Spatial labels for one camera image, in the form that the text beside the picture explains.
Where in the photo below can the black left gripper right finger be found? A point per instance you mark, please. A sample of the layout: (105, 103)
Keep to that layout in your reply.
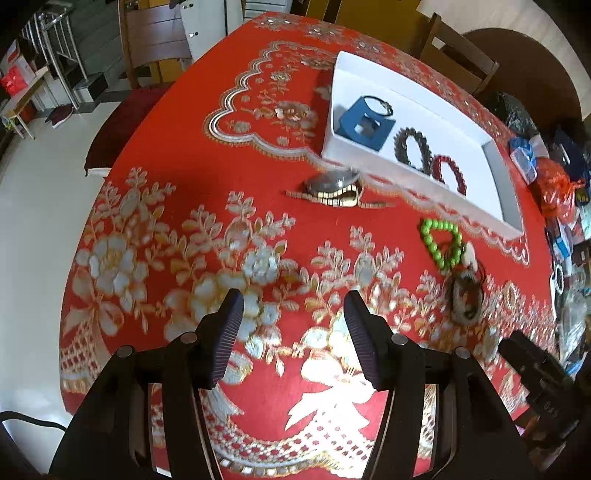
(372, 339)

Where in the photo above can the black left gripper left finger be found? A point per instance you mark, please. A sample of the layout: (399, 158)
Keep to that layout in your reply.
(216, 335)

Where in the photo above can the blue square hair claw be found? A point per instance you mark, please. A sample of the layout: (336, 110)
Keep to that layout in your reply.
(368, 122)

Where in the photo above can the red floral tablecloth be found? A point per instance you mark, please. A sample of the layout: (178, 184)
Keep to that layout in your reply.
(198, 202)

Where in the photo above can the red plastic bag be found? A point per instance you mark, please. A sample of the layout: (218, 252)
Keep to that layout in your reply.
(556, 191)

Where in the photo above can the white shallow box tray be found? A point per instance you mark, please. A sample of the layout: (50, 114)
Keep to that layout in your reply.
(434, 150)

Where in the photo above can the blue tissue pack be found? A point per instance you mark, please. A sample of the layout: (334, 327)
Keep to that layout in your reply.
(525, 154)

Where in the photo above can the navy blue cloth bag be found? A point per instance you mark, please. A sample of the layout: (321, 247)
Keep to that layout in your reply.
(570, 156)

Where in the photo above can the black plastic bag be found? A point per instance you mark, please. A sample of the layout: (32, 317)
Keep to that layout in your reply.
(510, 111)

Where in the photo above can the dark wooden slat chair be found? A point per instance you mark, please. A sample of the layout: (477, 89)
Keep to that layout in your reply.
(457, 58)

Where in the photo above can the left brown wooden chair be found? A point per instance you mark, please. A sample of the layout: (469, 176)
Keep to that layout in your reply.
(152, 36)

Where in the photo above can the round dark table top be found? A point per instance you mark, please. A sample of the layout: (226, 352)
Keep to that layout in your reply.
(529, 72)

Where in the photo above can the white jacket on chair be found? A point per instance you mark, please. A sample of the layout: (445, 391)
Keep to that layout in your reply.
(204, 25)

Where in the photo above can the red bag on shelf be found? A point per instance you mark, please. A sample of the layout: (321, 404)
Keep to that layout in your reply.
(13, 81)

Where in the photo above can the metal stair railing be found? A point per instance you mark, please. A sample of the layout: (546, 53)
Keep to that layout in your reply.
(50, 31)

